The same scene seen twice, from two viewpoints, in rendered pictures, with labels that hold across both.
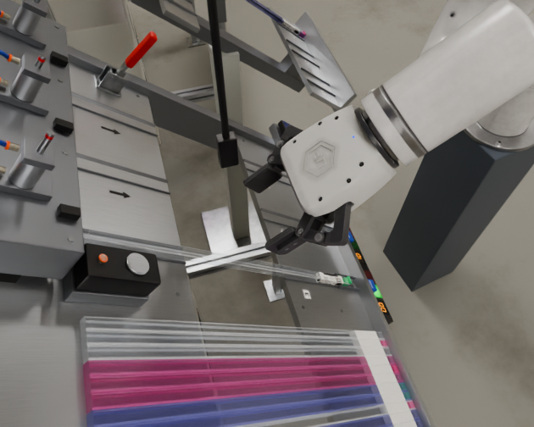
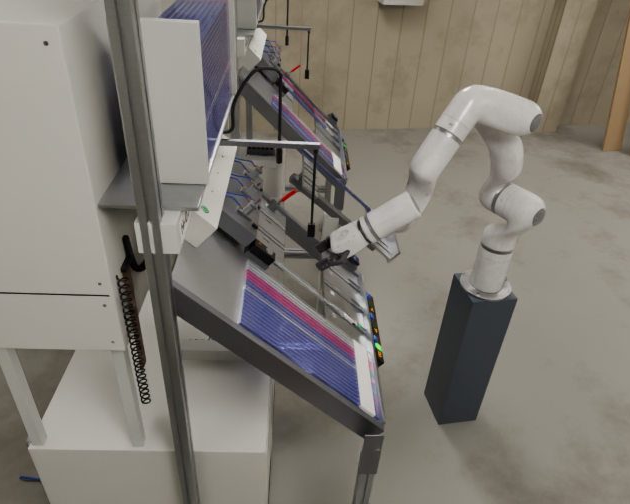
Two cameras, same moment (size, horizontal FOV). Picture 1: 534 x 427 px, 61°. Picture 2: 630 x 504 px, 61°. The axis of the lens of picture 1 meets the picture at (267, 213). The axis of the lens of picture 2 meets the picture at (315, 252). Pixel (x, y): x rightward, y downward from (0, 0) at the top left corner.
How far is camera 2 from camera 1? 109 cm
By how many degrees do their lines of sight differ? 23
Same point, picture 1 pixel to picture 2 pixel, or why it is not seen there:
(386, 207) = not seen: hidden behind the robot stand
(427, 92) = (377, 214)
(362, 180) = (353, 241)
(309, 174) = (337, 239)
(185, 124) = (298, 236)
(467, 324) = (476, 457)
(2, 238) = (238, 222)
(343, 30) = (441, 242)
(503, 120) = (480, 280)
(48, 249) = (248, 231)
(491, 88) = (396, 215)
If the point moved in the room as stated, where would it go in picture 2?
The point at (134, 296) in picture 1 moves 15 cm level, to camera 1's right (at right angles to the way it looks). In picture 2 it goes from (264, 263) to (316, 274)
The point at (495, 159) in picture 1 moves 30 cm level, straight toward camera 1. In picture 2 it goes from (473, 302) to (416, 334)
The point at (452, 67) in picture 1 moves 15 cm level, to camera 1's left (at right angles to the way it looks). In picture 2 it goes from (386, 207) to (333, 198)
